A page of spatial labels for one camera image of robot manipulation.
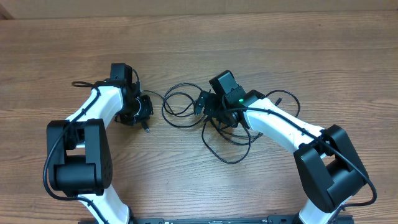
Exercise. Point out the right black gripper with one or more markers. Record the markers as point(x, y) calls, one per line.
point(212, 101)

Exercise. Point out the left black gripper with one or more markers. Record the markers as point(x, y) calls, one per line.
point(145, 99)

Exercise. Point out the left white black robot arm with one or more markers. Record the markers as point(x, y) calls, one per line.
point(79, 166)

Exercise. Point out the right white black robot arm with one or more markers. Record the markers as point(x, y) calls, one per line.
point(328, 165)

